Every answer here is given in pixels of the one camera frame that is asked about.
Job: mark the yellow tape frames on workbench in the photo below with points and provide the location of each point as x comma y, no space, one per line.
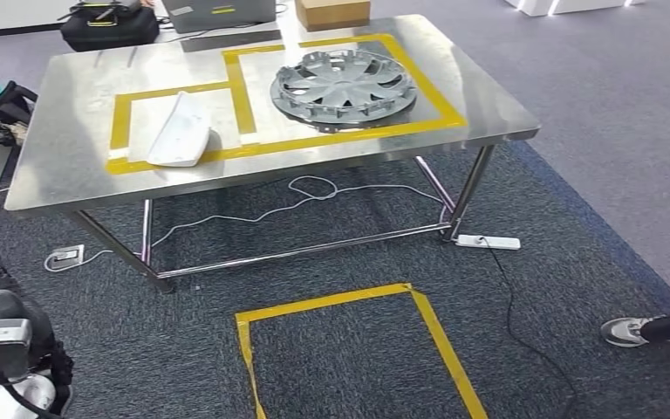
237,81

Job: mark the white lit plinth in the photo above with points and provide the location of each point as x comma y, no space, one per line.
572,6

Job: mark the white curved plastic part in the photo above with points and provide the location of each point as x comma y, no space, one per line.
182,136

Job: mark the white power strip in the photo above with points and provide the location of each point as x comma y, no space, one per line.
497,243

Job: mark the brown cardboard box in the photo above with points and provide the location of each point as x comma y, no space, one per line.
332,11

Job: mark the floor socket plate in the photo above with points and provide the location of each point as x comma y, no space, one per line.
68,256

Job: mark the grey laptop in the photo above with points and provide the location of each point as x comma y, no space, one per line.
219,17

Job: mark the yellow floor tape square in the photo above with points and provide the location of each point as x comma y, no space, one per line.
445,347

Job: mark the black and teal bag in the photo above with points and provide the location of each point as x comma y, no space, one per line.
5,107

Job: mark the steel workbench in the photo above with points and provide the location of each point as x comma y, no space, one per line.
69,168

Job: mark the grey wheel cover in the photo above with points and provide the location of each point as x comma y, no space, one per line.
341,87

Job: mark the black carrying case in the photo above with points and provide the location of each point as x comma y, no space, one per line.
109,35

